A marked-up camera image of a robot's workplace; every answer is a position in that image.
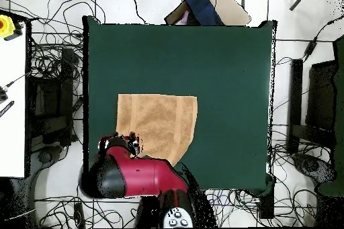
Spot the orange terry towel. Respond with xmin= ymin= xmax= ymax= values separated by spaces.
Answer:
xmin=116 ymin=93 xmax=199 ymax=167

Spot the black metal stand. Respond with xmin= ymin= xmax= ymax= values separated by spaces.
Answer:
xmin=26 ymin=47 xmax=77 ymax=146
xmin=286 ymin=58 xmax=337 ymax=154

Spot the white side table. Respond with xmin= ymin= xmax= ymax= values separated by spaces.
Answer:
xmin=0 ymin=21 xmax=28 ymax=178

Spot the dark green table cloth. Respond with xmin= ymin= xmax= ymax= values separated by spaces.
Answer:
xmin=82 ymin=15 xmax=277 ymax=191

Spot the yellow emergency stop button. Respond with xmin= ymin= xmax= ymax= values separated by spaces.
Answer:
xmin=0 ymin=14 xmax=16 ymax=38

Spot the dark blue cloth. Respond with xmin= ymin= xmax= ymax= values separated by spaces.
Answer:
xmin=179 ymin=0 xmax=224 ymax=26

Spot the brown cardboard box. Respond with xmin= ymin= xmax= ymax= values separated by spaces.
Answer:
xmin=164 ymin=0 xmax=252 ymax=26

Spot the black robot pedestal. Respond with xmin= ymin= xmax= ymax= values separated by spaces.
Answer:
xmin=134 ymin=195 xmax=162 ymax=228

